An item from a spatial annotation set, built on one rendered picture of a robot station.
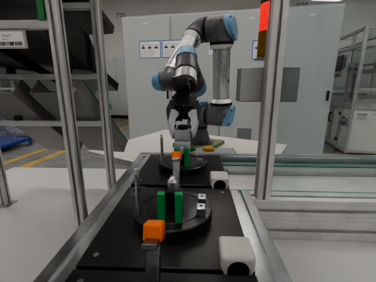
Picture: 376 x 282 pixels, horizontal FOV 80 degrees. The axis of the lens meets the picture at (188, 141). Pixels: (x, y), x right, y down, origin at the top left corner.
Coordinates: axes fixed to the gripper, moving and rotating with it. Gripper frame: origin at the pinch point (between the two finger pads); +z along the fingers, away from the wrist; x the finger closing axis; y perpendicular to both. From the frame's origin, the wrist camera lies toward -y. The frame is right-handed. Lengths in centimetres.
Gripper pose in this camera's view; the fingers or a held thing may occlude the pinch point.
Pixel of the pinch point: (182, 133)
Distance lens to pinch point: 63.1
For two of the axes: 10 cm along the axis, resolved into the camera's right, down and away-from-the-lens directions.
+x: -10.0, -0.1, 0.4
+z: -0.3, 8.8, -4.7
